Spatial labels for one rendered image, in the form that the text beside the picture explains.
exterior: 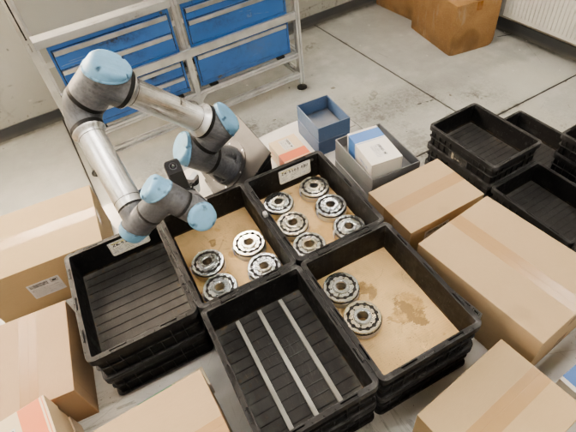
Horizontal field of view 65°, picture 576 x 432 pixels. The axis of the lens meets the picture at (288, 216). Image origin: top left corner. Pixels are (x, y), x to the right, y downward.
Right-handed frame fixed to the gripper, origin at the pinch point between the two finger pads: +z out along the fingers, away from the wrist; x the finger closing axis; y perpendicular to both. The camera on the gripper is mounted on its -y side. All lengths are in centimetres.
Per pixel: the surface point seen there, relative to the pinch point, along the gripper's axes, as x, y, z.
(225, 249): 6.9, 23.8, -13.9
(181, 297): -11.3, 29.0, -22.4
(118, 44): 14, -39, 159
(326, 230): 39, 25, -25
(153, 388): -28, 48, -32
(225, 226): 10.8, 20.1, -5.3
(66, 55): -16, -39, 158
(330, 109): 79, 3, 34
